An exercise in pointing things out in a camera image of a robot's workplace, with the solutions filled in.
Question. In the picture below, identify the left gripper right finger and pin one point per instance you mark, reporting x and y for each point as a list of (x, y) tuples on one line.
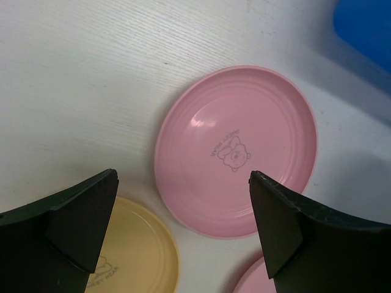
[(310, 247)]

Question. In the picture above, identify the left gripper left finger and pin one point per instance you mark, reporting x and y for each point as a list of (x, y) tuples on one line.
[(53, 244)]

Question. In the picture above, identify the blue plastic bin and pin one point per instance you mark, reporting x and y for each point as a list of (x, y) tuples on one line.
[(365, 25)]

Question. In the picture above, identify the pink plate front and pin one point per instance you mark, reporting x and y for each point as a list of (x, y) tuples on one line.
[(255, 279)]

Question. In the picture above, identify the pink plate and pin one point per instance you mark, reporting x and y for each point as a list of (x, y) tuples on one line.
[(255, 279), (232, 122)]

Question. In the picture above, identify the yellow plate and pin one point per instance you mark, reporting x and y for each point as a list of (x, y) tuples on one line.
[(139, 253)]

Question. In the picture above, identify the pink plate back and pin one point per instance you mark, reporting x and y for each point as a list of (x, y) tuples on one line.
[(232, 122)]

